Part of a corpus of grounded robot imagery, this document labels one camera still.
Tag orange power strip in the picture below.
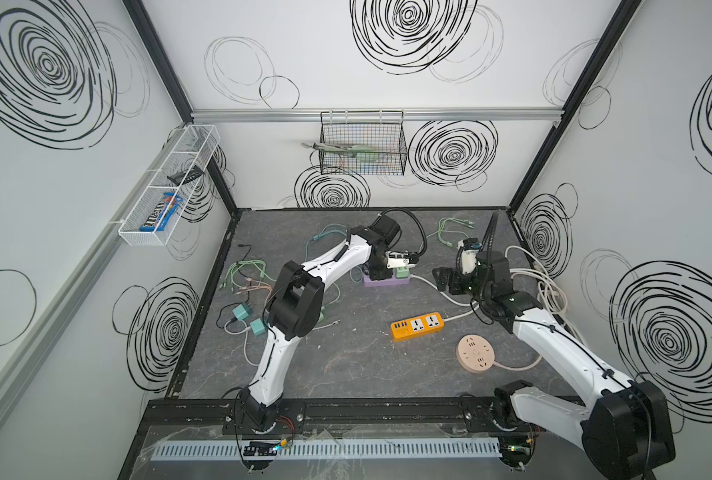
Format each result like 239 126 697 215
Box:
390 312 445 343

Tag purple power strip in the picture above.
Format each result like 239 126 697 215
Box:
363 276 411 288

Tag green thin cable bundle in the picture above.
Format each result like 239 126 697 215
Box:
222 259 273 295

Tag brown thin cable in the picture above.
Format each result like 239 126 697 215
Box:
233 281 274 304

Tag black corrugated cable conduit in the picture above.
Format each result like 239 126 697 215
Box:
480 209 500 259

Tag white wire wall shelf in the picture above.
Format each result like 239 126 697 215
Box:
119 124 220 247

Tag blue candy packet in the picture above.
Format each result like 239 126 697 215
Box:
139 192 182 232

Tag teal multi-head charging cable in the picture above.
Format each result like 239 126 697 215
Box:
304 223 363 301

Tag white coiled power cable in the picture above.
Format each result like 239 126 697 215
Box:
508 244 573 337

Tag pink power cable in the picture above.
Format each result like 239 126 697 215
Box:
492 353 543 372

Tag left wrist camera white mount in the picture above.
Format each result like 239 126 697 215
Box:
386 251 412 269

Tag green tongs in basket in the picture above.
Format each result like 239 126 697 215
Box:
301 142 387 167

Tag white power strip cable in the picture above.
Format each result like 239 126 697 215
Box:
409 274 483 322

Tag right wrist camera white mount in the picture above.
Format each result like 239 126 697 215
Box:
456 237 481 275

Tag black remote control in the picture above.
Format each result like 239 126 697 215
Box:
167 165 204 187

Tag teal charger adapter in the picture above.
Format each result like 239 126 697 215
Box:
249 318 267 337
232 303 253 321

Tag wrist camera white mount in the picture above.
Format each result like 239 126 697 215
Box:
456 237 481 275
386 251 412 269

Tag round pink power socket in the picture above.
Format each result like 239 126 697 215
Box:
456 334 495 374

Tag black wire wall basket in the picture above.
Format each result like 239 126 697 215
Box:
316 109 409 176

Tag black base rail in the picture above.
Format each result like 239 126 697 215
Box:
141 393 532 436

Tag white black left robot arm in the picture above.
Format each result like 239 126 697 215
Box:
236 207 428 432

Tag white thin charging cable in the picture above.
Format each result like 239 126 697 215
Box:
241 329 261 368

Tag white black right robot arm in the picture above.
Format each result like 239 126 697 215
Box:
432 252 676 479

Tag left black corrugated conduit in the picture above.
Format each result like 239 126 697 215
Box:
382 208 429 259

